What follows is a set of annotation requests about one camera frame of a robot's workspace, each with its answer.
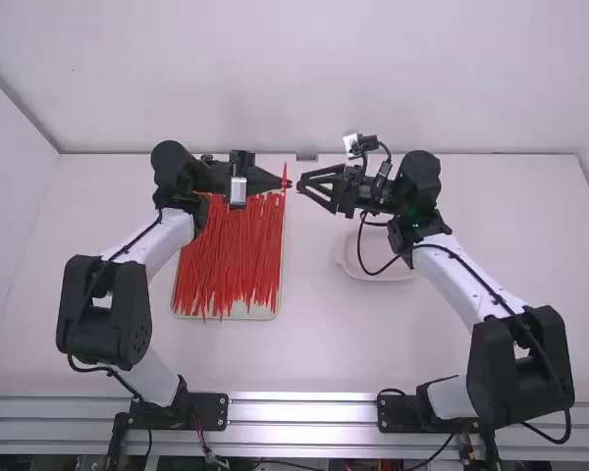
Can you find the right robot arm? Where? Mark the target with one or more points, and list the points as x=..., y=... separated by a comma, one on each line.
x=451, y=265

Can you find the white dish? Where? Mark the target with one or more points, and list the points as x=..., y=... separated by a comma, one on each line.
x=348, y=255

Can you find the pale tray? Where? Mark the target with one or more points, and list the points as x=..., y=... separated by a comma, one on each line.
x=262, y=315

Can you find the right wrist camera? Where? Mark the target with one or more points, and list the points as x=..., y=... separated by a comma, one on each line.
x=352, y=143

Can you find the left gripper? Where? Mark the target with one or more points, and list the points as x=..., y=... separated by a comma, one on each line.
x=213, y=176

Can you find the silver rails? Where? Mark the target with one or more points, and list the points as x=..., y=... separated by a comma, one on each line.
x=299, y=417

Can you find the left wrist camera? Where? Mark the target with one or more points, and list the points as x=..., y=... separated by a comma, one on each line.
x=238, y=192

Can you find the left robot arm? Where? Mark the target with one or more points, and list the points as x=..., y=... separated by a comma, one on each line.
x=137, y=240

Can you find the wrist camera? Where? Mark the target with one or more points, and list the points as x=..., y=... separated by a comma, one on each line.
x=352, y=143
x=238, y=192

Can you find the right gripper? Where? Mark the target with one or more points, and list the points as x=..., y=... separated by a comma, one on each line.
x=363, y=193

